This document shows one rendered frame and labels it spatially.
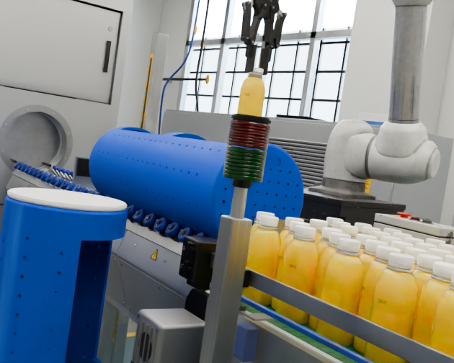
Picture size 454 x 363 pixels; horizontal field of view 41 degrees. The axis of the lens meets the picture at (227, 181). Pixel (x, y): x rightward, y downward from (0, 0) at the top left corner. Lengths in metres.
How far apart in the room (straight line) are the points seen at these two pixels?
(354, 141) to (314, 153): 1.38
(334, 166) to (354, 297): 1.14
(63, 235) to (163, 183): 0.40
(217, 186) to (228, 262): 0.52
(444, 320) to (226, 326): 0.32
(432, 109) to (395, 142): 2.44
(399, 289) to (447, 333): 0.11
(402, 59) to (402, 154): 0.31
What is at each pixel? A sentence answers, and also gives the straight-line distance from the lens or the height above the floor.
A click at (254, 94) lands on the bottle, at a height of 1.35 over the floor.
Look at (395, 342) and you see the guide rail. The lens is 0.91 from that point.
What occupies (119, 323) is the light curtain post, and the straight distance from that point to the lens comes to 3.03.
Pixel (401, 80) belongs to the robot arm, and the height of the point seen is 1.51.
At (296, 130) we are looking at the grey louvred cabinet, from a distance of 3.62.
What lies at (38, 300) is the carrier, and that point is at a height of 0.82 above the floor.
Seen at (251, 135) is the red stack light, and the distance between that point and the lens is 0.91.
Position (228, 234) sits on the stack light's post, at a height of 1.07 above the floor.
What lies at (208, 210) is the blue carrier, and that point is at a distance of 1.45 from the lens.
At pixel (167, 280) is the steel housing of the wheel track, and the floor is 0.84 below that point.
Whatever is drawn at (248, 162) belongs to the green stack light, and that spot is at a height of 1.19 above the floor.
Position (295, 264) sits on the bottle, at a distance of 1.13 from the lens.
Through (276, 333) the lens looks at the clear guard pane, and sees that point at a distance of 1.01.
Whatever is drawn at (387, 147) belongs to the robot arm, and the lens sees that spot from 2.07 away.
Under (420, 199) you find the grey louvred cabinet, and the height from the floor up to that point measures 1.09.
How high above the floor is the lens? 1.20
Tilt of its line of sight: 3 degrees down
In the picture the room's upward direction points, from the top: 8 degrees clockwise
